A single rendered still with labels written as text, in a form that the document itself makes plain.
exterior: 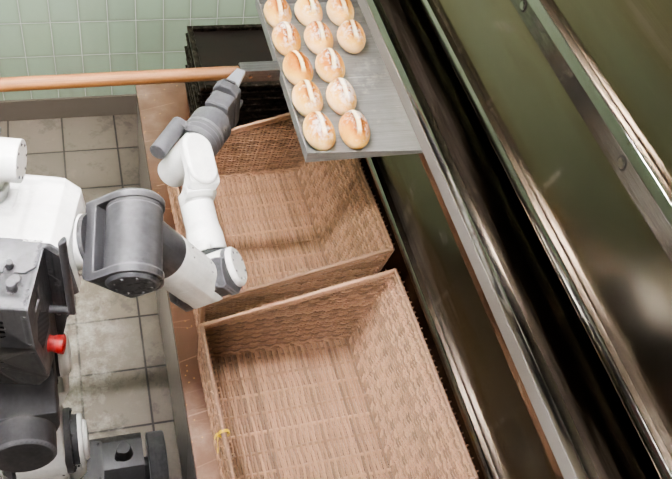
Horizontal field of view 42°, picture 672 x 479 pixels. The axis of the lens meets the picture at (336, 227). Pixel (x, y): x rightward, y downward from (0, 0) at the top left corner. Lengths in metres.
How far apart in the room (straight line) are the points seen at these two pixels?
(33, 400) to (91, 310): 1.40
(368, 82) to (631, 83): 0.91
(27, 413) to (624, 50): 1.14
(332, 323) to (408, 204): 0.37
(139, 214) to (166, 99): 1.47
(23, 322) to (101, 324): 1.66
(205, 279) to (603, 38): 0.76
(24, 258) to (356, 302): 1.01
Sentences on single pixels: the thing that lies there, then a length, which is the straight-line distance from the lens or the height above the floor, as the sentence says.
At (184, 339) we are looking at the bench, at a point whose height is 0.58.
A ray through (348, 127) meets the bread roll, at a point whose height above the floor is 1.22.
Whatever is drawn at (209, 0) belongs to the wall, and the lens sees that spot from 3.36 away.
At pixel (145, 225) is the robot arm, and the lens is 1.39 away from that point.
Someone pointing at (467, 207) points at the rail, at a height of 1.44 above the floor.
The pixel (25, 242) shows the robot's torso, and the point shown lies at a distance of 1.38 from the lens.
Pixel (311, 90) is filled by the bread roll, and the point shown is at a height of 1.23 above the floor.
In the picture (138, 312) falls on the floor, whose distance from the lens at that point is 3.00.
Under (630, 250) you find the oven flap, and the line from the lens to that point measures 1.32.
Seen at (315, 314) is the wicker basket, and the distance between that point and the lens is 2.15.
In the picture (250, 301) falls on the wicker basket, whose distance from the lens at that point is 2.15.
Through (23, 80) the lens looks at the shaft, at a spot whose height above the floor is 1.21.
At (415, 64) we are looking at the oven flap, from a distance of 1.73.
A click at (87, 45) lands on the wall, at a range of 3.43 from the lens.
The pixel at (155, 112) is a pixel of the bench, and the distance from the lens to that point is 2.79.
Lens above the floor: 2.45
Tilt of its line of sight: 48 degrees down
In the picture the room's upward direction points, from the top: 13 degrees clockwise
